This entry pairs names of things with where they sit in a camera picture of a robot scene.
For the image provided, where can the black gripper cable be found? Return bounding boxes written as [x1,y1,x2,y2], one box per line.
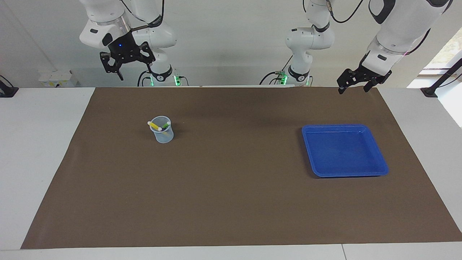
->
[120,0,165,32]
[326,0,366,24]

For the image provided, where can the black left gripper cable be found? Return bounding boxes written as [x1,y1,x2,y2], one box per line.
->
[326,0,366,24]

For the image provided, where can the blue plastic tray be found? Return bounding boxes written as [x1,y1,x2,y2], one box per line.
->
[301,124,389,178]

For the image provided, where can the black right base cables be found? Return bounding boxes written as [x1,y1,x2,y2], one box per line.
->
[137,70,189,87]

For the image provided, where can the black left base cables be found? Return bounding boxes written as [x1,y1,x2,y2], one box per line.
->
[259,54,293,86]

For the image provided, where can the black table clamp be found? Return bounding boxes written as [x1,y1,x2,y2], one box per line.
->
[0,74,19,98]

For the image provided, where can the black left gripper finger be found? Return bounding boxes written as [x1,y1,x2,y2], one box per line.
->
[336,69,362,95]
[363,81,384,93]

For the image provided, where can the brown table mat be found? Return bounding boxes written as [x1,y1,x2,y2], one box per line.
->
[21,86,462,250]

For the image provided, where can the bright window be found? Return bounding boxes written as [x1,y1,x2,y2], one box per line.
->
[406,27,462,129]

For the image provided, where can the black angled stand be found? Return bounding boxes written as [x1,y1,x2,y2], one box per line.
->
[420,57,462,98]

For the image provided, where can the translucent plastic cup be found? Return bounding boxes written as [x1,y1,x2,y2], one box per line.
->
[149,116,175,144]

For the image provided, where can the white wall socket box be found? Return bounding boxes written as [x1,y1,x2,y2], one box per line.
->
[38,70,78,88]

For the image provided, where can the black base cables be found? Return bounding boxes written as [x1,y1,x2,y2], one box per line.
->
[259,54,293,86]
[137,70,189,87]

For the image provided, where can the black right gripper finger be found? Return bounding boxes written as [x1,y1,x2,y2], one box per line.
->
[139,41,156,74]
[100,52,124,81]

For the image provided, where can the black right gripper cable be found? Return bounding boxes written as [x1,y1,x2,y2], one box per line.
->
[120,0,165,32]

